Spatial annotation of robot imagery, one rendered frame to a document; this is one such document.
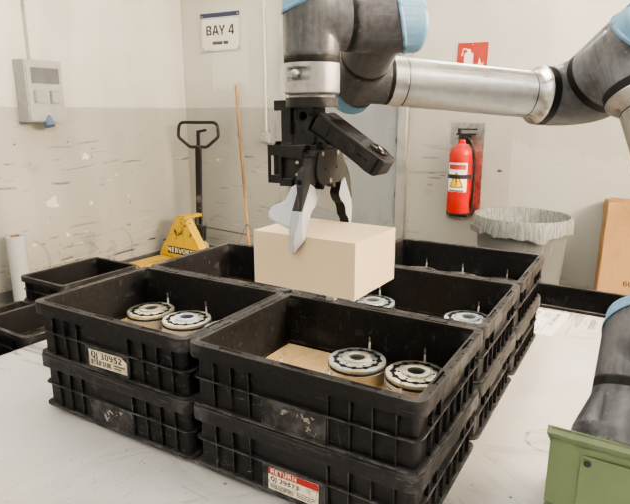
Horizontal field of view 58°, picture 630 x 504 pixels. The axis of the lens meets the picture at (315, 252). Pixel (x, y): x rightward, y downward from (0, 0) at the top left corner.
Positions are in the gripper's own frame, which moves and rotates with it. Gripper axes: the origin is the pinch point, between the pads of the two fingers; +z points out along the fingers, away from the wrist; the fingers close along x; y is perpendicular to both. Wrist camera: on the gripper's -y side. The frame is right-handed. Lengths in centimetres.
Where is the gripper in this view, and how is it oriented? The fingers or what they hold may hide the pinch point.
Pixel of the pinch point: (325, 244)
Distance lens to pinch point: 80.3
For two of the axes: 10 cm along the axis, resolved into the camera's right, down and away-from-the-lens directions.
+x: -5.3, 2.0, -8.2
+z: 0.1, 9.7, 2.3
